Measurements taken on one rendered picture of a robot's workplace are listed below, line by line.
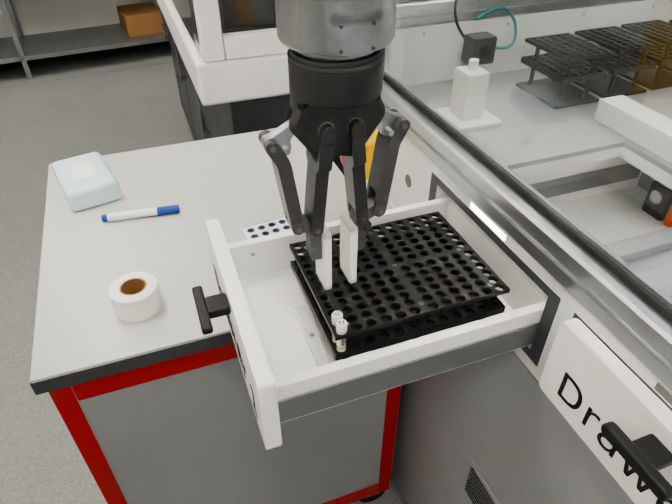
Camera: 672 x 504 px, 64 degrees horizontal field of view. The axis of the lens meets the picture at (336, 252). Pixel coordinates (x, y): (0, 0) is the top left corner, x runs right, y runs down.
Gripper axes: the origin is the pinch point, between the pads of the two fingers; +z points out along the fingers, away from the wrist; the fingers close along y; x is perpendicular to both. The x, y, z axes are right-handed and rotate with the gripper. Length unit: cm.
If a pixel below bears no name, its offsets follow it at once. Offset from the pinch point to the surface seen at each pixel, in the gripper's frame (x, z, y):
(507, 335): -6.4, 12.9, 18.8
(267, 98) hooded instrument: 89, 21, 15
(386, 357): -6.0, 10.8, 3.4
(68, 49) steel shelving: 368, 85, -52
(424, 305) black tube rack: -1.2, 9.9, 10.4
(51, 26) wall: 417, 82, -63
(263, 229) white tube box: 34.2, 20.4, -0.2
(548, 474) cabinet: -15.3, 31.2, 23.0
